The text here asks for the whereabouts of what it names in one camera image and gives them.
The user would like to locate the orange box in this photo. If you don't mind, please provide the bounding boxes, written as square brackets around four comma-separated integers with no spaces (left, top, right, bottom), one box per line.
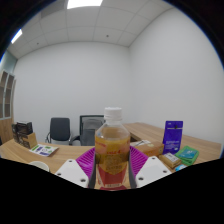
[134,141,165,158]

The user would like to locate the purple pouch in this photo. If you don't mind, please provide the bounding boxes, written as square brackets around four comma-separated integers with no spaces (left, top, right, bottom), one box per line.
[162,120,184,155]

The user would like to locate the ceiling air vent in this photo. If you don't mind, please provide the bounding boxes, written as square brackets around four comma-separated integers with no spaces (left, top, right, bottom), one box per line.
[40,0,68,18]

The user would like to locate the dark grey padded chair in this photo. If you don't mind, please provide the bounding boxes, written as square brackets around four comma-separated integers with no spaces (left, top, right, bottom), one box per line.
[45,117,72,145]

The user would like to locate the small blue packet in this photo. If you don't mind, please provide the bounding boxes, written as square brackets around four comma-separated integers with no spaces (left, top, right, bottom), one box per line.
[174,163,188,172]

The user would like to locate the brown cardboard box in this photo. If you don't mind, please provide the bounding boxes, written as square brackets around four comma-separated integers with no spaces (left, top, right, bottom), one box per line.
[19,132,38,150]

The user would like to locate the small tan box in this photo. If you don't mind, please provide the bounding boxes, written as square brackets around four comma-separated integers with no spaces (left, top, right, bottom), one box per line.
[158,152,183,169]

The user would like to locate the dark brown printed box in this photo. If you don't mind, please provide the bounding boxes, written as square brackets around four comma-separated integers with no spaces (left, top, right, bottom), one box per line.
[11,123,19,144]

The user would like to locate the wooden side desk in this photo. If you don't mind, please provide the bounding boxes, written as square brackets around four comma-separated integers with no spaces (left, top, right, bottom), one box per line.
[122,121,222,161]

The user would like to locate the black box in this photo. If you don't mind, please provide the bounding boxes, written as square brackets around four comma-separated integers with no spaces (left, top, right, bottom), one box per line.
[15,121,34,136]

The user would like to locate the green packet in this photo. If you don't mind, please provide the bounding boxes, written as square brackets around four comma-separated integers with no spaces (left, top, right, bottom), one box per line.
[174,145,200,167]

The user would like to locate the orange drink bottle white cap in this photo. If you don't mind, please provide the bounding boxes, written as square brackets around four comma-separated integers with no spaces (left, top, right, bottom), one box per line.
[94,106,131,190]

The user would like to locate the black mesh office chair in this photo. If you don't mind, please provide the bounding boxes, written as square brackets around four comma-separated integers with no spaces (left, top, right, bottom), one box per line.
[69,114,106,147]

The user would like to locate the green mug white inside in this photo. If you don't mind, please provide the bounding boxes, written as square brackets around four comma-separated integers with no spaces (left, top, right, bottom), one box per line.
[28,160,51,173]

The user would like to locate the wooden shelf unit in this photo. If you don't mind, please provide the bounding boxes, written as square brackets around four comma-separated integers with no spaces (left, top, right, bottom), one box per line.
[0,69,17,144]

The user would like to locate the large square ceiling light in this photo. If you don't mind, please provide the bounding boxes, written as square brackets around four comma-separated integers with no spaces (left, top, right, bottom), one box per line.
[66,0,104,10]

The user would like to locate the white leaflet green blue print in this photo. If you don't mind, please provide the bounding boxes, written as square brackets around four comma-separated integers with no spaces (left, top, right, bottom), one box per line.
[29,143,60,158]

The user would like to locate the white paper sheet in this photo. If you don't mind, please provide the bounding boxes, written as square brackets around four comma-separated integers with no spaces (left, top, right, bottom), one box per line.
[129,139,151,148]

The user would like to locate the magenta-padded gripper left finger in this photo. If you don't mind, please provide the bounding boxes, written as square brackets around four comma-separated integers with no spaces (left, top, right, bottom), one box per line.
[54,147,98,189]

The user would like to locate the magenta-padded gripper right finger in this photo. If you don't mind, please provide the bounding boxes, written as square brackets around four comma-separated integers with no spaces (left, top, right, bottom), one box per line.
[128,145,173,189]

